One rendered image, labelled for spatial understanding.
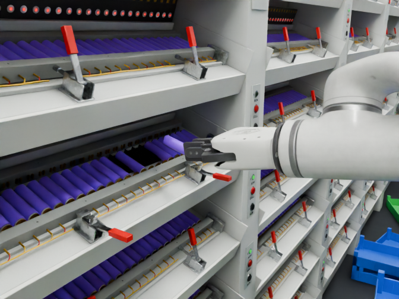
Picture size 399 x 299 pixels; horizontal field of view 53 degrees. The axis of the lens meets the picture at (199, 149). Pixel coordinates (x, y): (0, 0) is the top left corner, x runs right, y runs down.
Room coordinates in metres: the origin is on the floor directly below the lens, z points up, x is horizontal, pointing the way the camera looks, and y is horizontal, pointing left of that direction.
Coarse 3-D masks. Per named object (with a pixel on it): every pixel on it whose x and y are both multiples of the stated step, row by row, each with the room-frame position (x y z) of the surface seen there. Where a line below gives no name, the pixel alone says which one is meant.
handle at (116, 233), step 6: (90, 222) 0.51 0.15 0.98; (96, 222) 0.52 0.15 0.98; (96, 228) 0.51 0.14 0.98; (102, 228) 0.50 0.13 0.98; (108, 228) 0.50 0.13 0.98; (114, 228) 0.50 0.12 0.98; (114, 234) 0.49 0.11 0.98; (120, 234) 0.48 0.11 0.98; (126, 234) 0.48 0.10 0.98; (132, 234) 0.48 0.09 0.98; (126, 240) 0.47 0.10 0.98
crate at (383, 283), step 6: (378, 270) 1.16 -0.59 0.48; (378, 276) 1.14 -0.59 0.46; (378, 282) 1.14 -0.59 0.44; (384, 282) 1.15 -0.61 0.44; (390, 282) 1.14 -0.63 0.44; (396, 282) 1.13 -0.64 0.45; (378, 288) 1.14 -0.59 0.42; (384, 288) 1.15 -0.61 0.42; (390, 288) 1.14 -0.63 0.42; (396, 288) 1.13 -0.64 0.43; (378, 294) 1.13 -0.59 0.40; (384, 294) 1.13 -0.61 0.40; (390, 294) 1.13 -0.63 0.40; (396, 294) 1.13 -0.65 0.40
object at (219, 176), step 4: (200, 168) 0.74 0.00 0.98; (200, 172) 0.73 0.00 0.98; (204, 172) 0.73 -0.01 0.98; (208, 172) 0.73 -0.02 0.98; (212, 176) 0.72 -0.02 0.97; (216, 176) 0.71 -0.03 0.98; (220, 176) 0.70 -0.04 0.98; (224, 176) 0.70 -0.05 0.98; (228, 176) 0.70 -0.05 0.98; (224, 180) 0.70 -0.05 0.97; (228, 180) 0.69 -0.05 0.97
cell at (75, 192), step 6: (54, 174) 0.60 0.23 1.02; (60, 174) 0.61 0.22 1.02; (54, 180) 0.60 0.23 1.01; (60, 180) 0.59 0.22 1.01; (66, 180) 0.60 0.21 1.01; (60, 186) 0.59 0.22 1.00; (66, 186) 0.59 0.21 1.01; (72, 186) 0.59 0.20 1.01; (72, 192) 0.58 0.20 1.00; (78, 192) 0.58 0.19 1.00
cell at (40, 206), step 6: (18, 186) 0.55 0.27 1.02; (24, 186) 0.56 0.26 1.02; (18, 192) 0.55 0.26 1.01; (24, 192) 0.54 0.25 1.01; (30, 192) 0.55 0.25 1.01; (24, 198) 0.54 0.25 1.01; (30, 198) 0.54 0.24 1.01; (36, 198) 0.54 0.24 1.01; (30, 204) 0.53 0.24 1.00; (36, 204) 0.53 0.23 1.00; (42, 204) 0.53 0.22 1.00; (36, 210) 0.52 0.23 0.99; (42, 210) 0.52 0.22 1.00
